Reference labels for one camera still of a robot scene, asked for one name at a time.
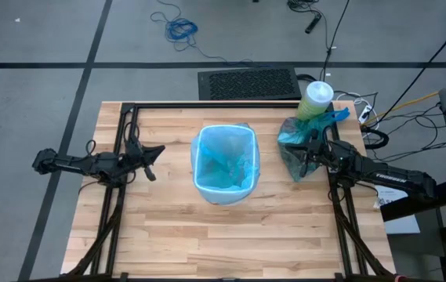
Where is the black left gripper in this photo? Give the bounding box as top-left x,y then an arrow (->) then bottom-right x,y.
123,135 -> 166,183

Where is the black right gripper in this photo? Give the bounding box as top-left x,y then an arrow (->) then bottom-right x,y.
284,128 -> 339,178

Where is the teal trash bag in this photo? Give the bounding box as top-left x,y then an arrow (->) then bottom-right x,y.
277,107 -> 351,183

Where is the light blue trash bag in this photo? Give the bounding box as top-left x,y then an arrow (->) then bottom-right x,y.
190,122 -> 262,207

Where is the white plastic trash bin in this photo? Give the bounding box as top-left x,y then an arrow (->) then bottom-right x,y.
193,124 -> 258,207

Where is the green disinfecting wipes canister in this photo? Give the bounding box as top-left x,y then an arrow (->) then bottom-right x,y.
296,81 -> 335,121

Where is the white power strip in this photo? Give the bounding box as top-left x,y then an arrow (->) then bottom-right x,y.
357,103 -> 373,125

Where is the white paper sheet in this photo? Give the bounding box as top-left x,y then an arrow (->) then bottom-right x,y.
373,184 -> 422,235

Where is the black bar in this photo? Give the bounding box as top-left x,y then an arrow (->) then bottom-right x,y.
379,178 -> 446,223

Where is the black coiled cable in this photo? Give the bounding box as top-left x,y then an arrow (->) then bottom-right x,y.
361,125 -> 390,150

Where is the black cable with plug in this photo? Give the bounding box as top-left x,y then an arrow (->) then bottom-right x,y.
287,0 -> 324,34

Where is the blue cable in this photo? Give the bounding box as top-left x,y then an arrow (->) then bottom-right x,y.
150,0 -> 227,62

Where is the yellow cable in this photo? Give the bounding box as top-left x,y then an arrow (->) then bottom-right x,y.
363,82 -> 446,126

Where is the thin black cable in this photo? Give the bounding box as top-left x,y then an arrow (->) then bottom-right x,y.
320,0 -> 352,81

